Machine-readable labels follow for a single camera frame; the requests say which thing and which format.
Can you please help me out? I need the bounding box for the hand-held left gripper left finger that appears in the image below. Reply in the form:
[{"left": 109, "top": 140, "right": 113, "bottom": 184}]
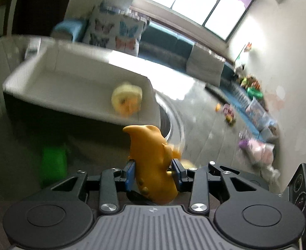
[{"left": 50, "top": 161, "right": 136, "bottom": 215}]

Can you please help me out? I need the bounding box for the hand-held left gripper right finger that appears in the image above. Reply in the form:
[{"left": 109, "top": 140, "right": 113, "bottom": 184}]
[{"left": 171, "top": 160, "right": 269, "bottom": 216}]

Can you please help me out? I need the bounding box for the orange rubber toy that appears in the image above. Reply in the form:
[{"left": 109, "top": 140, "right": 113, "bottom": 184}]
[{"left": 123, "top": 124, "right": 181, "bottom": 205}]

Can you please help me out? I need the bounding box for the yellow plush toy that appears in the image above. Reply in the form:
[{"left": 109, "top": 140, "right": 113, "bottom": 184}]
[{"left": 111, "top": 81, "right": 144, "bottom": 116}]

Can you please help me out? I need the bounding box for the white storage box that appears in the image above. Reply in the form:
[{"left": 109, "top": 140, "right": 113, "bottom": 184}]
[{"left": 2, "top": 35, "right": 162, "bottom": 134}]

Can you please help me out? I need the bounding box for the pink plush bag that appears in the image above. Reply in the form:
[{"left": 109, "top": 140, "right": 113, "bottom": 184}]
[{"left": 247, "top": 138, "right": 275, "bottom": 165}]

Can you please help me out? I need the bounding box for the purple toy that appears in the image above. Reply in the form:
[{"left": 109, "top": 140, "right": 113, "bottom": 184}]
[{"left": 238, "top": 130, "right": 250, "bottom": 149}]

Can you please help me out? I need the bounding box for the green block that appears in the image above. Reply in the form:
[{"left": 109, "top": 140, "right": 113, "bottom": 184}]
[{"left": 39, "top": 146, "right": 69, "bottom": 188}]

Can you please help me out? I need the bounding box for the pink and yellow toy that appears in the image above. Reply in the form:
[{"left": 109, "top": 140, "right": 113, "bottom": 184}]
[{"left": 222, "top": 103, "right": 237, "bottom": 127}]

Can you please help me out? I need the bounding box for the clear plastic bag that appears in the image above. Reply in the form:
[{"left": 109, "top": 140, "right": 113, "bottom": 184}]
[{"left": 245, "top": 97, "right": 278, "bottom": 136}]

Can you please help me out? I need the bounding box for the green bowl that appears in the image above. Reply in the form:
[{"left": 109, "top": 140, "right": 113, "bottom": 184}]
[{"left": 247, "top": 86, "right": 264, "bottom": 100}]

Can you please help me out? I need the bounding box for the white sofa cushion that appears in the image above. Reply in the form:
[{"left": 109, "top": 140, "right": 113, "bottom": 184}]
[{"left": 186, "top": 44, "right": 226, "bottom": 87}]

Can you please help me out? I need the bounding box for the pile of colourful toys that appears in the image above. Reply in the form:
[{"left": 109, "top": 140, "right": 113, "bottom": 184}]
[{"left": 237, "top": 74, "right": 263, "bottom": 89}]

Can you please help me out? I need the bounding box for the teal sofa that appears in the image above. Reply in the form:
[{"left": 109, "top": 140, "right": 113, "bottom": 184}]
[{"left": 138, "top": 21, "right": 238, "bottom": 87}]

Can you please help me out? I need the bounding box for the butterfly print cushion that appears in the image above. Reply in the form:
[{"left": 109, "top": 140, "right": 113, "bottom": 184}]
[{"left": 81, "top": 1, "right": 152, "bottom": 57}]

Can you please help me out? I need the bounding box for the light blue stool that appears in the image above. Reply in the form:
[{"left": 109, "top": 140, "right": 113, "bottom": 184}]
[{"left": 51, "top": 19, "right": 88, "bottom": 43}]

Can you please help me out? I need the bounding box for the large window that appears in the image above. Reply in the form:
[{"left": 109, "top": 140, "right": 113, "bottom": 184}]
[{"left": 132, "top": 0, "right": 255, "bottom": 41}]

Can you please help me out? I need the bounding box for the dark wooden door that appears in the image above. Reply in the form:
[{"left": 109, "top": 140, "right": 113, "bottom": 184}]
[{"left": 11, "top": 0, "right": 74, "bottom": 36}]

